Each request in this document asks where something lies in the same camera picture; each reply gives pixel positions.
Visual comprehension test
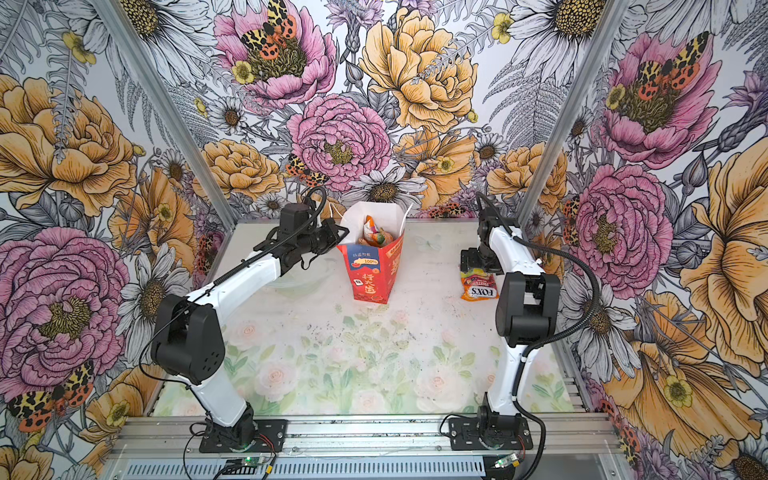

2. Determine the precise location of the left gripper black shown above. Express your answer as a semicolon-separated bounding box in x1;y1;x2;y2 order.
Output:
298;217;349;254

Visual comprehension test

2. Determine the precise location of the orange snack packet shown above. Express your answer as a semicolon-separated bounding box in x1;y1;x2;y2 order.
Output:
358;215;394;248
460;268;499;302

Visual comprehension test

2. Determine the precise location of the red white paper bag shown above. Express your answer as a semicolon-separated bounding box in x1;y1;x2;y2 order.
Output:
338;202;411;304

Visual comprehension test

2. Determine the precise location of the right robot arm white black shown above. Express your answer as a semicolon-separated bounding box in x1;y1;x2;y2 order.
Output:
448;207;560;451

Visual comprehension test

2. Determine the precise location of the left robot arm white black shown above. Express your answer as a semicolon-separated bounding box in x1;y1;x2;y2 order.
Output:
149;218;349;453

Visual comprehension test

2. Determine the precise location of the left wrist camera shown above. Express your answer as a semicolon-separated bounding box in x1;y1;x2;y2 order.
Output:
278;203;314;240

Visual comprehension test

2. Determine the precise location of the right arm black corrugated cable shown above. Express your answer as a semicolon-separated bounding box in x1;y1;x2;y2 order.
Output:
473;191;602;480

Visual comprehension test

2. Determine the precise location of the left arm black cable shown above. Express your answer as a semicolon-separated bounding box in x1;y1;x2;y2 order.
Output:
136;184;330;391

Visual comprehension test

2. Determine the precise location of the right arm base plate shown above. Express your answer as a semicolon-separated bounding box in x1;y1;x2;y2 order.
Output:
442;415;533;451

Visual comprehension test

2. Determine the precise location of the aluminium front rail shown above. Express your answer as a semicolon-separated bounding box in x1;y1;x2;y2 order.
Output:
109;412;620;460

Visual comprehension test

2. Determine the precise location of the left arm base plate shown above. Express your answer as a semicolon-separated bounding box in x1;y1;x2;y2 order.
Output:
199;419;288;454

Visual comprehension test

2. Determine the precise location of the white vented cable duct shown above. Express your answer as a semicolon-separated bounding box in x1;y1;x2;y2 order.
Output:
112;456;486;479

